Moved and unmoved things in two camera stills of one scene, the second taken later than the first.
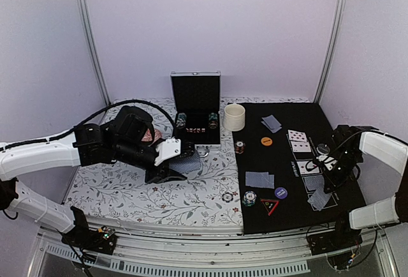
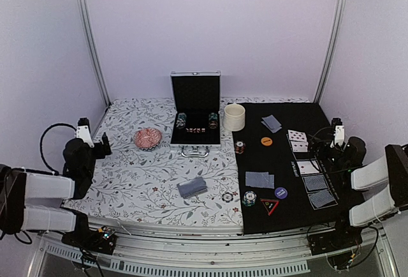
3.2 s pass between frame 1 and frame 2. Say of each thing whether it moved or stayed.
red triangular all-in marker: stayed
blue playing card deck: moved
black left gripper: moved
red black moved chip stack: stayed
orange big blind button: stayed
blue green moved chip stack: stayed
